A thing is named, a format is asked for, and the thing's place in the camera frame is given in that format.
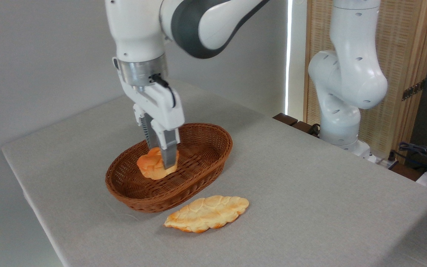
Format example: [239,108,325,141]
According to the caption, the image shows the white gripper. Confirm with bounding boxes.
[113,57,185,170]

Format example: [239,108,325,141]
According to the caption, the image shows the round orange bread roll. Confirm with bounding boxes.
[137,147,180,181]

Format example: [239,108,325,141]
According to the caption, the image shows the long flat braided bread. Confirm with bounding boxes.
[163,195,250,234]

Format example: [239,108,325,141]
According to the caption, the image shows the brown wicker basket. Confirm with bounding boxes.
[105,123,233,213]

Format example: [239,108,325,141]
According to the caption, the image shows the grey tablecloth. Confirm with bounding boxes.
[1,80,427,267]

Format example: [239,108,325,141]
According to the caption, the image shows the white power strip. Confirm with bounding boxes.
[374,156,400,169]

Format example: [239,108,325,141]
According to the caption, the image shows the black screen hinge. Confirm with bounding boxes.
[401,80,426,101]

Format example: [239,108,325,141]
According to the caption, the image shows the wooden woven folding screen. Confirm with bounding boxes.
[304,0,427,161]

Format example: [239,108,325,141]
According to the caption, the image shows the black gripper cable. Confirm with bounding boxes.
[150,73,177,108]

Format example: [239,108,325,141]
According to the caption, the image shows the dark blue cable bundle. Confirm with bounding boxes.
[393,142,427,173]

